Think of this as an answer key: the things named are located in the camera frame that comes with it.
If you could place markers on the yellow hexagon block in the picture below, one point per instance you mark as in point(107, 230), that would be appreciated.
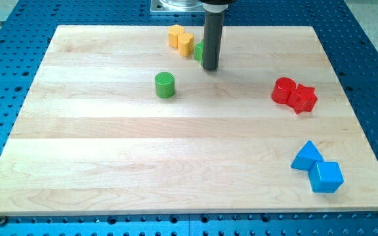
point(173, 34)

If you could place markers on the blue cube block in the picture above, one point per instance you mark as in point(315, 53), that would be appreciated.
point(325, 177)

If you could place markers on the red star block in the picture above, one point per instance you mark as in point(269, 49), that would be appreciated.
point(302, 99)

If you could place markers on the yellow heart block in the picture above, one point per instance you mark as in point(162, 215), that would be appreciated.
point(185, 44)

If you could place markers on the blue triangle block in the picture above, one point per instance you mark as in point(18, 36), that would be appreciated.
point(307, 157)

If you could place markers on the wooden board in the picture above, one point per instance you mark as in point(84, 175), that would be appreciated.
point(92, 136)

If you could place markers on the black white tool holder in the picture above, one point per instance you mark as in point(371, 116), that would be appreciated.
point(216, 6)

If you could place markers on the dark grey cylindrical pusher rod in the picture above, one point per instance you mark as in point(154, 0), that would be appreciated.
point(212, 39)

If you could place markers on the silver robot mounting plate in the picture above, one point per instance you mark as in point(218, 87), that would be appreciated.
point(179, 6)

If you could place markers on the green cylinder block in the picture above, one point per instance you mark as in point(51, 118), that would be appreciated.
point(165, 84)

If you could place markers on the green star block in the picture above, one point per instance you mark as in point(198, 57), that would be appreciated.
point(198, 52)

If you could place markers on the red cylinder block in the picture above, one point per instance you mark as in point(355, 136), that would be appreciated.
point(282, 90)

